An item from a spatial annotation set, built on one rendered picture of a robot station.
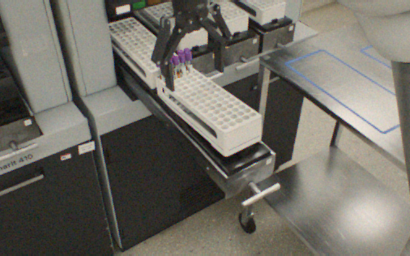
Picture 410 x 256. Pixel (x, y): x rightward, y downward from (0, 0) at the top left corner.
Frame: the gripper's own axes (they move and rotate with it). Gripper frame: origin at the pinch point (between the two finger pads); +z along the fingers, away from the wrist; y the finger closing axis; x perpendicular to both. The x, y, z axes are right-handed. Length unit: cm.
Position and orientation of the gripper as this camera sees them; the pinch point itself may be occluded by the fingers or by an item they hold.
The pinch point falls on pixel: (194, 75)
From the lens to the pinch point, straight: 100.9
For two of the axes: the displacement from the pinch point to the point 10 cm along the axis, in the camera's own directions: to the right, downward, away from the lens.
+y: 8.3, -3.6, 4.2
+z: 0.6, 8.1, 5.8
